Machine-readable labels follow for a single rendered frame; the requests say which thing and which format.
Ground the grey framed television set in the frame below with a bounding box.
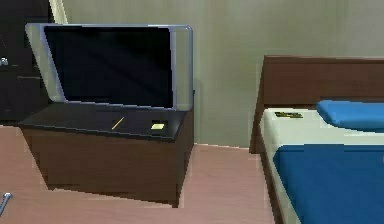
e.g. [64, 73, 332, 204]
[25, 23, 195, 112]

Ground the black remote control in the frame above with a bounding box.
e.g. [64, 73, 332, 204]
[274, 111, 304, 119]

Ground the black chest of drawers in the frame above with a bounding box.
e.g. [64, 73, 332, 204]
[0, 0, 56, 123]

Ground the brown wooden bed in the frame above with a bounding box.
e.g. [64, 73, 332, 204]
[249, 55, 384, 224]

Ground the blue bed blanket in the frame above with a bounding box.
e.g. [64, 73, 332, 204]
[272, 144, 384, 224]

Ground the blue pillow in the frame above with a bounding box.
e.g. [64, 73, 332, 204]
[316, 99, 384, 133]

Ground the dark brown television stand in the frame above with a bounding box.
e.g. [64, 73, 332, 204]
[18, 101, 195, 208]

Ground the grey metal bar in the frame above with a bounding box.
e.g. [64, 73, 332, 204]
[0, 192, 14, 217]

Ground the yellow pencil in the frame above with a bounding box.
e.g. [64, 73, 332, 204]
[111, 116, 126, 131]

